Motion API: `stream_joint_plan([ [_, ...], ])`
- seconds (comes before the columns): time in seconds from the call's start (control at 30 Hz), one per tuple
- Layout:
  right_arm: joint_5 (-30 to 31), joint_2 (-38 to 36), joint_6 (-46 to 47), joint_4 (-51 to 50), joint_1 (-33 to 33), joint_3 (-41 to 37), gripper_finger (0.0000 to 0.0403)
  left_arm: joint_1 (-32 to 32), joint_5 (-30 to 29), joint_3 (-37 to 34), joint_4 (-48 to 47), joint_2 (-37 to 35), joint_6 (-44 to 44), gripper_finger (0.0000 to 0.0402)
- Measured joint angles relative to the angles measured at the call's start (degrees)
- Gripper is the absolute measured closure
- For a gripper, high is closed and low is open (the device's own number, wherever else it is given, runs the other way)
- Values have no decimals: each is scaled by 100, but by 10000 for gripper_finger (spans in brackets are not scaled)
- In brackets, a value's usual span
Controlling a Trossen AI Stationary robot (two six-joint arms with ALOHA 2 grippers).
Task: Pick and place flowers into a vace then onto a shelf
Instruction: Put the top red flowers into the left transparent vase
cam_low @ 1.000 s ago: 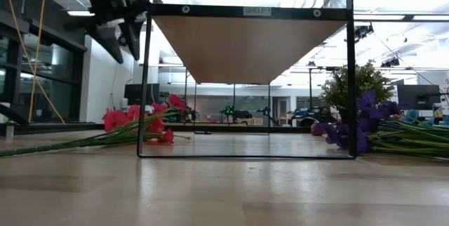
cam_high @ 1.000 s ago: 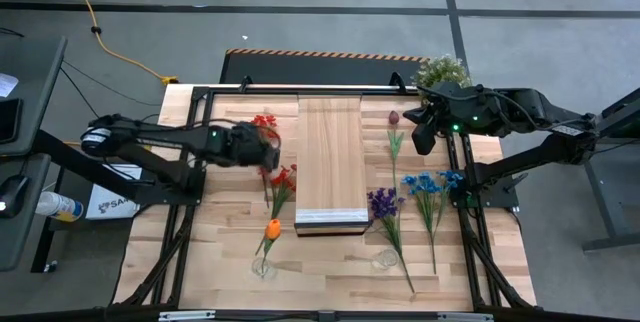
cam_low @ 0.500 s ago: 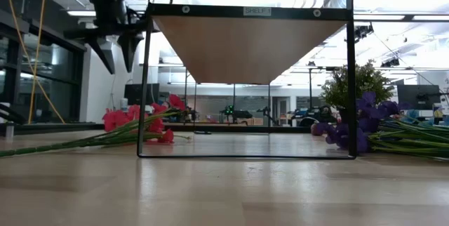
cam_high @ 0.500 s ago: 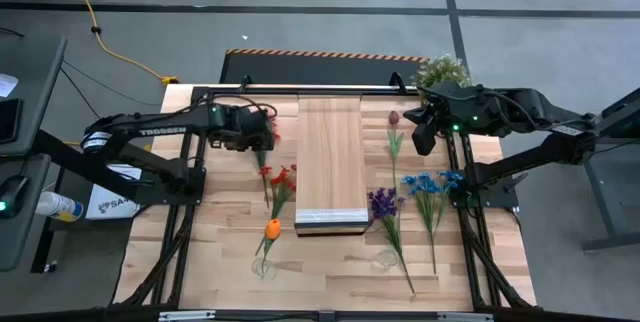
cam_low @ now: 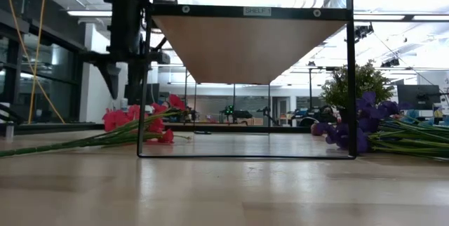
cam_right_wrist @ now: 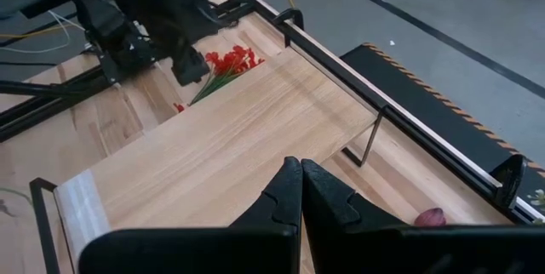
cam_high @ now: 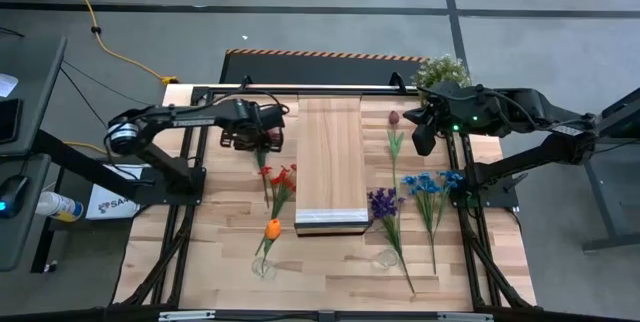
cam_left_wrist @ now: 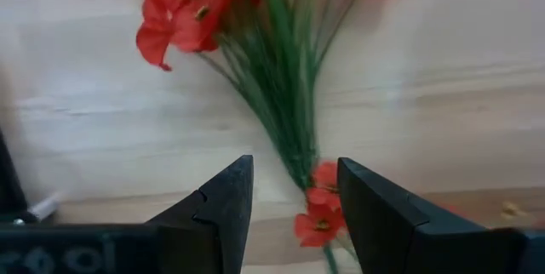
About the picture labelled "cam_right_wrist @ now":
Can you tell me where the large red flower bunch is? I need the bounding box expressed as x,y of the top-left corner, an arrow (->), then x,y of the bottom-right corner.
189,44 -> 266,106

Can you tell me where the black table clamp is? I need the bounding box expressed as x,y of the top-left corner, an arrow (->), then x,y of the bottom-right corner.
489,153 -> 528,210
272,8 -> 306,32

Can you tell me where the black metal table frame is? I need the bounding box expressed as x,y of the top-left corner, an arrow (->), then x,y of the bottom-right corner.
0,0 -> 545,225

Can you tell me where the dark red tulip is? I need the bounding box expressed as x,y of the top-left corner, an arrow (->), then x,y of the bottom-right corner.
413,208 -> 447,227

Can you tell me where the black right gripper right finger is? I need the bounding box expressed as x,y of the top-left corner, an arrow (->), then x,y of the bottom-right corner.
301,158 -> 545,274

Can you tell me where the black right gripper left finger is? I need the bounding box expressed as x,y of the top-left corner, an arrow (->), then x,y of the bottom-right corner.
78,156 -> 303,274

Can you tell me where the potted green white-flowered plant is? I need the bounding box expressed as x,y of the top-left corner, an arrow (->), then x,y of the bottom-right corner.
526,187 -> 545,225

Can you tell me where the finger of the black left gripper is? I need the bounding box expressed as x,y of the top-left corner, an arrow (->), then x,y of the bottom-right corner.
172,46 -> 210,87

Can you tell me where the white cable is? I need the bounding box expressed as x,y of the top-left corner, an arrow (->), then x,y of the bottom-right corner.
0,9 -> 86,54

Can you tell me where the black hazard-striped floor mat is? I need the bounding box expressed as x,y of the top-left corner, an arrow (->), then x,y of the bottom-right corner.
340,43 -> 545,203

